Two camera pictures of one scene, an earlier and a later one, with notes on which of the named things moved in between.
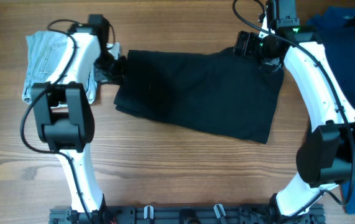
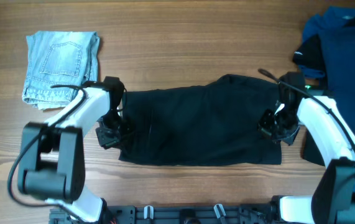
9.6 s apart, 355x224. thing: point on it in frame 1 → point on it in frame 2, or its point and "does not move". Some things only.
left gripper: [114, 76] → [106, 143]
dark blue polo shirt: [347, 37] does not move
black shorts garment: [212, 89] → [203, 124]
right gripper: [248, 52] → [262, 127]
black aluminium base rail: [182, 214] does not move
